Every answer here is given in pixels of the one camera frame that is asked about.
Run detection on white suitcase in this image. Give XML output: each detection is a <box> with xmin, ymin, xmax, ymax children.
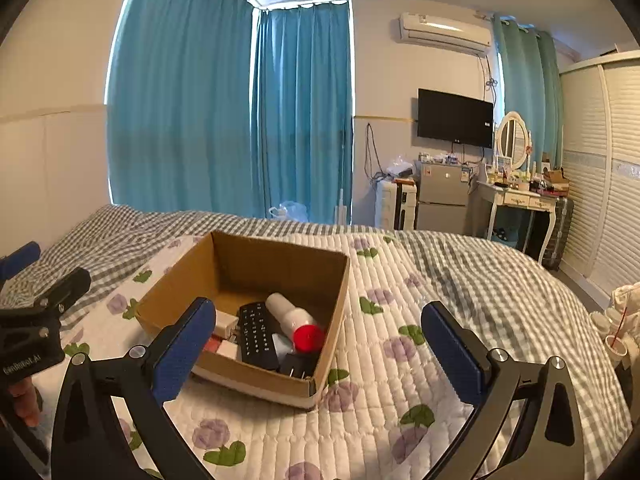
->
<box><xmin>374</xmin><ymin>180</ymin><xmax>418</xmax><ymax>231</ymax></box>

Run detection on clear plastic bag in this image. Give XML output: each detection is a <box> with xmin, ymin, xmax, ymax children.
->
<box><xmin>268</xmin><ymin>201</ymin><xmax>308</xmax><ymax>221</ymax></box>

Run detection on person's left hand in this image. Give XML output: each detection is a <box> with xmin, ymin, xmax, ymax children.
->
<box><xmin>10</xmin><ymin>377</ymin><xmax>44</xmax><ymax>429</ymax></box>

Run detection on pale teal curtain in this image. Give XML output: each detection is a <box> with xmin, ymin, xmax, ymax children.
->
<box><xmin>492</xmin><ymin>16</ymin><xmax>563</xmax><ymax>171</ymax></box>

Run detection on black remote control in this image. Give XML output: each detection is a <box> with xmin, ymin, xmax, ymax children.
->
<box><xmin>236</xmin><ymin>301</ymin><xmax>281</xmax><ymax>371</ymax></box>

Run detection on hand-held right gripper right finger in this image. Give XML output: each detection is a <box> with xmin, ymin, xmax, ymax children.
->
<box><xmin>420</xmin><ymin>301</ymin><xmax>585</xmax><ymax>480</ymax></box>

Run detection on white quilted bag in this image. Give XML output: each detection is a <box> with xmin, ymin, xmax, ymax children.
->
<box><xmin>590</xmin><ymin>282</ymin><xmax>640</xmax><ymax>361</ymax></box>

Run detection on white dressing table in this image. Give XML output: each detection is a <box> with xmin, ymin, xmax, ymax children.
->
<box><xmin>477</xmin><ymin>180</ymin><xmax>561</xmax><ymax>261</ymax></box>

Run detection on white handheld device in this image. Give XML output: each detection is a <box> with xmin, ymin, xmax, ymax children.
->
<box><xmin>265</xmin><ymin>292</ymin><xmax>327</xmax><ymax>353</ymax></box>

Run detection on white oval mirror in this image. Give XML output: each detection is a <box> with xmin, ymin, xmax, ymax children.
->
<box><xmin>495</xmin><ymin>111</ymin><xmax>533</xmax><ymax>171</ymax></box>

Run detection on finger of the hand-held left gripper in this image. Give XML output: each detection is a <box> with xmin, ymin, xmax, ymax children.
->
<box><xmin>0</xmin><ymin>241</ymin><xmax>42</xmax><ymax>283</ymax></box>
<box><xmin>29</xmin><ymin>267</ymin><xmax>92</xmax><ymax>317</ymax></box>

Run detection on silver mini fridge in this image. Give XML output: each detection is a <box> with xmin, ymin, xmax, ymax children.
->
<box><xmin>415</xmin><ymin>161</ymin><xmax>473</xmax><ymax>233</ymax></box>

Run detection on narrow blue curtain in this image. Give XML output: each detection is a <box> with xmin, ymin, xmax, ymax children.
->
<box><xmin>252</xmin><ymin>2</ymin><xmax>353</xmax><ymax>221</ymax></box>

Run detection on pile of plastic bags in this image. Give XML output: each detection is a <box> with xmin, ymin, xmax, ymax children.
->
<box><xmin>382</xmin><ymin>155</ymin><xmax>418</xmax><ymax>181</ymax></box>

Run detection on black wall television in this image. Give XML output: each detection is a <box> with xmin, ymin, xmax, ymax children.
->
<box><xmin>417</xmin><ymin>88</ymin><xmax>495</xmax><ymax>149</ymax></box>

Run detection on small white plastic item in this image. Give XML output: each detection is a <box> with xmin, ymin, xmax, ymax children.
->
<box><xmin>272</xmin><ymin>335</ymin><xmax>296</xmax><ymax>361</ymax></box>

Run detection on air conditioner cable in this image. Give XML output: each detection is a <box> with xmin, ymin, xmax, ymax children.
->
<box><xmin>482</xmin><ymin>55</ymin><xmax>501</xmax><ymax>93</ymax></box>

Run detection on white louvred wardrobe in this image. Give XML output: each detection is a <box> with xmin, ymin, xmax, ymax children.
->
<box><xmin>557</xmin><ymin>50</ymin><xmax>640</xmax><ymax>311</ymax></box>

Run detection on black power adapter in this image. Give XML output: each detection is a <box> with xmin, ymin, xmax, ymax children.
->
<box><xmin>277</xmin><ymin>352</ymin><xmax>321</xmax><ymax>381</ymax></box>

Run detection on cardboard box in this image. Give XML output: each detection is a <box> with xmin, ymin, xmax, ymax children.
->
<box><xmin>136</xmin><ymin>230</ymin><xmax>351</xmax><ymax>411</ymax></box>

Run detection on white floral quilted mat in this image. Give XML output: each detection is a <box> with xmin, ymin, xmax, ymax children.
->
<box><xmin>30</xmin><ymin>232</ymin><xmax>636</xmax><ymax>480</ymax></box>

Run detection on black suitcase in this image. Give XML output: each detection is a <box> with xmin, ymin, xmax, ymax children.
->
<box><xmin>542</xmin><ymin>196</ymin><xmax>575</xmax><ymax>271</ymax></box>

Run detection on white air conditioner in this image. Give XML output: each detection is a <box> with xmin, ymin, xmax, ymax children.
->
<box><xmin>398</xmin><ymin>11</ymin><xmax>492</xmax><ymax>57</ymax></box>

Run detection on dark wall cables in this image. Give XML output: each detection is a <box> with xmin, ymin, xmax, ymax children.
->
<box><xmin>365</xmin><ymin>122</ymin><xmax>383</xmax><ymax>181</ymax></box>

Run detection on wide blue curtain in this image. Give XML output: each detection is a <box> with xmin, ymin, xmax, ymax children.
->
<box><xmin>106</xmin><ymin>0</ymin><xmax>261</xmax><ymax>216</ymax></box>

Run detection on small white box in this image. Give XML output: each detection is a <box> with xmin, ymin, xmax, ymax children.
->
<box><xmin>212</xmin><ymin>311</ymin><xmax>240</xmax><ymax>336</ymax></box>

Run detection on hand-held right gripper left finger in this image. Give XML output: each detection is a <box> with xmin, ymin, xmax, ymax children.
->
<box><xmin>51</xmin><ymin>297</ymin><xmax>217</xmax><ymax>480</ymax></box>

